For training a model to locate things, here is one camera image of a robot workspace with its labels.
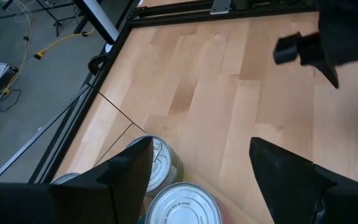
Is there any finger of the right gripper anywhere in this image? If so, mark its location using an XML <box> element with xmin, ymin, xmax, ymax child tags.
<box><xmin>297</xmin><ymin>32</ymin><xmax>340</xmax><ymax>90</ymax></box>
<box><xmin>273</xmin><ymin>32</ymin><xmax>303</xmax><ymax>65</ymax></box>

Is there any white tower fan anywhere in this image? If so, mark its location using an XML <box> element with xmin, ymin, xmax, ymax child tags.
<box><xmin>73</xmin><ymin>0</ymin><xmax>120</xmax><ymax>54</ymax></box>

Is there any black table frame rail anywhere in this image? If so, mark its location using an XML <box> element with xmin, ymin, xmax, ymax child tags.
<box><xmin>0</xmin><ymin>0</ymin><xmax>319</xmax><ymax>184</ymax></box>

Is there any thin black floor cable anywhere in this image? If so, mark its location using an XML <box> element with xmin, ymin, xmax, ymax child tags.
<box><xmin>0</xmin><ymin>88</ymin><xmax>23</xmax><ymax>113</ymax></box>

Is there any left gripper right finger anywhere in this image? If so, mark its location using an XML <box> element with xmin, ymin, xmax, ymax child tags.
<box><xmin>249</xmin><ymin>137</ymin><xmax>358</xmax><ymax>224</ymax></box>

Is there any black tripod stand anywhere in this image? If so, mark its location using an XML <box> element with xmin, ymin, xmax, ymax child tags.
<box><xmin>1</xmin><ymin>0</ymin><xmax>90</xmax><ymax>37</ymax></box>

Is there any red label albacore tuna can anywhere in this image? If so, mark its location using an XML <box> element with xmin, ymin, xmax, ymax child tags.
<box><xmin>144</xmin><ymin>182</ymin><xmax>232</xmax><ymax>224</ymax></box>

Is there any teal label tuna can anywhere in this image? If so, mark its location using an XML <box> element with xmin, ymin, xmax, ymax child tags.
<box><xmin>50</xmin><ymin>172</ymin><xmax>81</xmax><ymax>185</ymax></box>

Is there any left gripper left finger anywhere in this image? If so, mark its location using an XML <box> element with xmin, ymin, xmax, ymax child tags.
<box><xmin>0</xmin><ymin>136</ymin><xmax>154</xmax><ymax>224</ymax></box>

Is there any pale yellow floor cable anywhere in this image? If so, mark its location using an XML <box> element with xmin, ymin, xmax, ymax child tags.
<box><xmin>0</xmin><ymin>0</ymin><xmax>33</xmax><ymax>123</ymax></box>

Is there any yellow extension cable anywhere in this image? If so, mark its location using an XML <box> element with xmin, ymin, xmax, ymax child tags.
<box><xmin>34</xmin><ymin>27</ymin><xmax>95</xmax><ymax>60</ymax></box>

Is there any green label fish can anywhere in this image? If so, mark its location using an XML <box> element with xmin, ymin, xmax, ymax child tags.
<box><xmin>125</xmin><ymin>135</ymin><xmax>185</xmax><ymax>197</ymax></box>

